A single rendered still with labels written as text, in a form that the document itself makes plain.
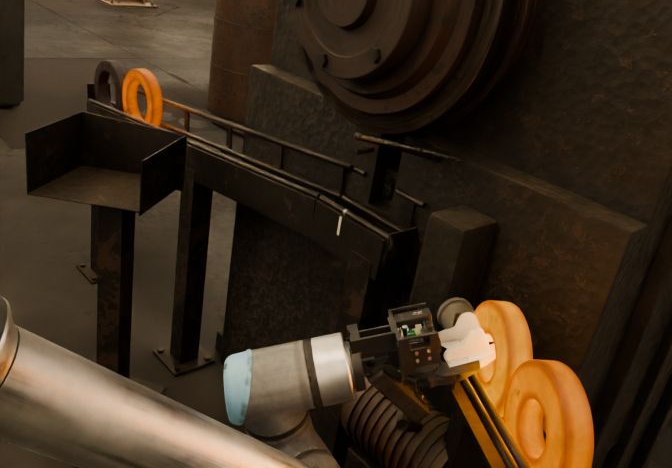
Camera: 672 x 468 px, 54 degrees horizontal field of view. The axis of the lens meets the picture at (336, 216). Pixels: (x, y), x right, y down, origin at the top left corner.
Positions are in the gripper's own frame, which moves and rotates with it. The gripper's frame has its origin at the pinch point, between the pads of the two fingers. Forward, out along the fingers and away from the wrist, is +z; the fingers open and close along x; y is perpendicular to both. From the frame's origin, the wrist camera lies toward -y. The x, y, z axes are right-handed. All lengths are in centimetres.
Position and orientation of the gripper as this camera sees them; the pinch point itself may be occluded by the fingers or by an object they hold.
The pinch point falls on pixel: (498, 347)
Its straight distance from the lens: 93.3
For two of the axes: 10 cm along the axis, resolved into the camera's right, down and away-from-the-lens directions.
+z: 9.8, -1.9, 0.4
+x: -1.1, -4.2, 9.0
